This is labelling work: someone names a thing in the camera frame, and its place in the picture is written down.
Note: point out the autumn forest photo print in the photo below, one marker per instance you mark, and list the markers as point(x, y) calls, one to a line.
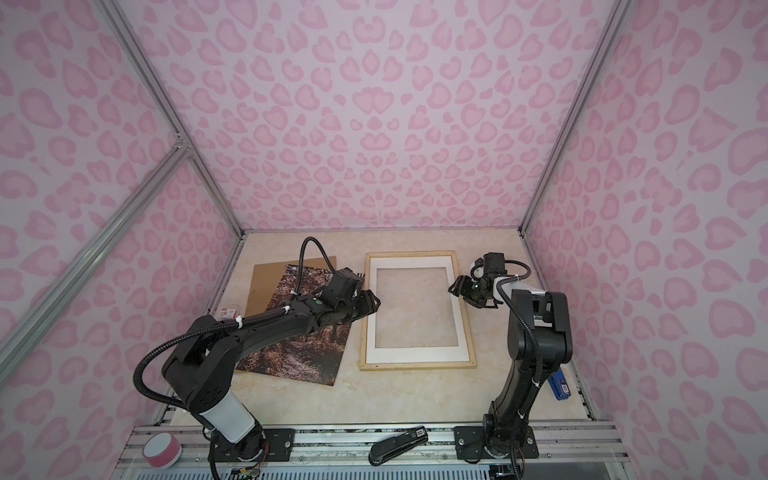
point(314, 358)

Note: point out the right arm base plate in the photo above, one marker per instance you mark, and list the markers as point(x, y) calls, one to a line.
point(473, 443)

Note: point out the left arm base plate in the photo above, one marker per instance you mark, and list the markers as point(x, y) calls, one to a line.
point(270, 445)

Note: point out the blue stapler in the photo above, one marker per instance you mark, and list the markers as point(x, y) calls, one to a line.
point(559, 385)

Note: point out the white mat board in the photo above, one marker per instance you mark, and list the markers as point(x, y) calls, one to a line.
point(419, 325)

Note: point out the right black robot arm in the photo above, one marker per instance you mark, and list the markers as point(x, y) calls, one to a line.
point(539, 342)

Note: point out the pink white tape roll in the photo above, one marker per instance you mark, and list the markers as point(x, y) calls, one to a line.
point(162, 450)

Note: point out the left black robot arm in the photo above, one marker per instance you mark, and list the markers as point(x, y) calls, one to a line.
point(201, 366)

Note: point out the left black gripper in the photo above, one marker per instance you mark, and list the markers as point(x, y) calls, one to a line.
point(369, 301)

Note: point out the aluminium mounting rail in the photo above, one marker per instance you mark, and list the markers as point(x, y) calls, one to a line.
point(568, 450)

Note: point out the black stapler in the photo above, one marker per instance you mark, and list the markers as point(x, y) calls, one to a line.
point(394, 446)

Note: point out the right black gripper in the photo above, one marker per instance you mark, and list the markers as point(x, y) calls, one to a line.
point(463, 287)

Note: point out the brown frame backing board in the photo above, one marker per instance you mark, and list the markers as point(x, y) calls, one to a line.
point(273, 283)

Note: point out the light wooden picture frame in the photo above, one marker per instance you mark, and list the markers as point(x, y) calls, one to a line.
point(460, 356)

